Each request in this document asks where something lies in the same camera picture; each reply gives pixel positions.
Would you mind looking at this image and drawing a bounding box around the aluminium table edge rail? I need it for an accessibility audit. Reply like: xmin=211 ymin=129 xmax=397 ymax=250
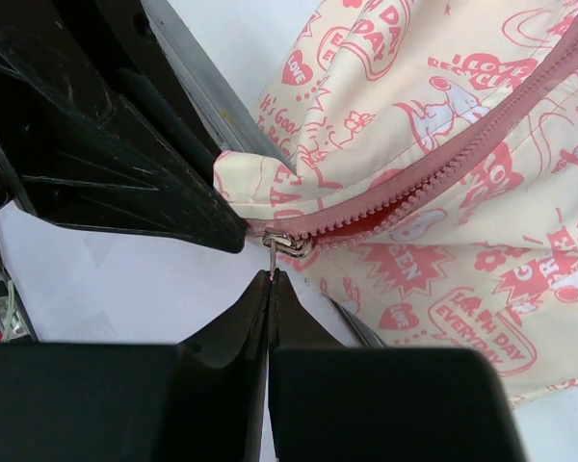
xmin=142 ymin=1 xmax=291 ymax=167

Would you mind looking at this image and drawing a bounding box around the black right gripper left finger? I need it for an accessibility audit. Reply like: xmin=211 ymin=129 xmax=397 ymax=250
xmin=177 ymin=270 xmax=270 ymax=461

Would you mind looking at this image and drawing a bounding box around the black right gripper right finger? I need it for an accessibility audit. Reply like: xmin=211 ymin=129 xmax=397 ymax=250
xmin=268 ymin=269 xmax=342 ymax=349

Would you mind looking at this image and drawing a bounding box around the silver zipper slider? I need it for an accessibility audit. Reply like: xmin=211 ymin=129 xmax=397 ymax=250
xmin=261 ymin=229 xmax=313 ymax=280

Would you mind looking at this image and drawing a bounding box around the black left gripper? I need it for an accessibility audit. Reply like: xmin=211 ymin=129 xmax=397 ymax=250
xmin=0 ymin=1 xmax=246 ymax=253

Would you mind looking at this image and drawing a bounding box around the pink and cream printed jacket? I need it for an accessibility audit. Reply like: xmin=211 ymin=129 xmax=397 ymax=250
xmin=214 ymin=1 xmax=578 ymax=405

